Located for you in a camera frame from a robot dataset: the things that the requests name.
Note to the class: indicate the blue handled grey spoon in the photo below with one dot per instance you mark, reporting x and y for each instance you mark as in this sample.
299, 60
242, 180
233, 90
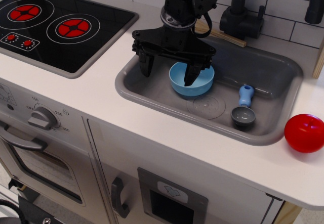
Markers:
243, 115

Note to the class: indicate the wooden strip behind sink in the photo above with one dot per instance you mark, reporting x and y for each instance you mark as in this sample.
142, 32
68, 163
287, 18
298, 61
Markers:
202, 27

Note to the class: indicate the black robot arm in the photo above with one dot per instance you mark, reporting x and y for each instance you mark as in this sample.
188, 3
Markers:
183, 14

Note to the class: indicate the red toy tomato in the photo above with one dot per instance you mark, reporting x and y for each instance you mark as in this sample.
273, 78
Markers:
304, 133

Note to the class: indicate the black toy stovetop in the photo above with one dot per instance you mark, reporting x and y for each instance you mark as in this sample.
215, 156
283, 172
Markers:
64, 37

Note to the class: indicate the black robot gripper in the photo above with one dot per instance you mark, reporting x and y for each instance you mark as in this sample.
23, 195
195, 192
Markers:
176, 44

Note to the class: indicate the grey toy sink basin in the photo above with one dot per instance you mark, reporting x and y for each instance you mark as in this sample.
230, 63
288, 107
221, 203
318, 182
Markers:
276, 80

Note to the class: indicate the toy oven door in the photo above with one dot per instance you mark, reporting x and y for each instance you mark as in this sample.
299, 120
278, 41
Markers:
62, 173

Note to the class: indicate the dark grey toy faucet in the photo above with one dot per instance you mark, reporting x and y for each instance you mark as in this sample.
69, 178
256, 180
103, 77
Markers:
236, 20

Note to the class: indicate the grey cabinet door handle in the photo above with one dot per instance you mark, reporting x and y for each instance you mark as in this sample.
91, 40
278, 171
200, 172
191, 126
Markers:
121, 209

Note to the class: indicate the grey oven door handle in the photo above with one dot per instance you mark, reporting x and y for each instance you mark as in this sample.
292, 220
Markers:
32, 145

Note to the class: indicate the light blue plastic bowl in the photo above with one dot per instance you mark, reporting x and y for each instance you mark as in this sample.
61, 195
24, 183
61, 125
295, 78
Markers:
200, 86

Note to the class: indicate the grey oven knob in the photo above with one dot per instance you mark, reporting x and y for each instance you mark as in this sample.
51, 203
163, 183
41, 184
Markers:
42, 118

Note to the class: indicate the grey dishwasher panel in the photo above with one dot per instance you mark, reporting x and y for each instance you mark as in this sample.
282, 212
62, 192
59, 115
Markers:
169, 202

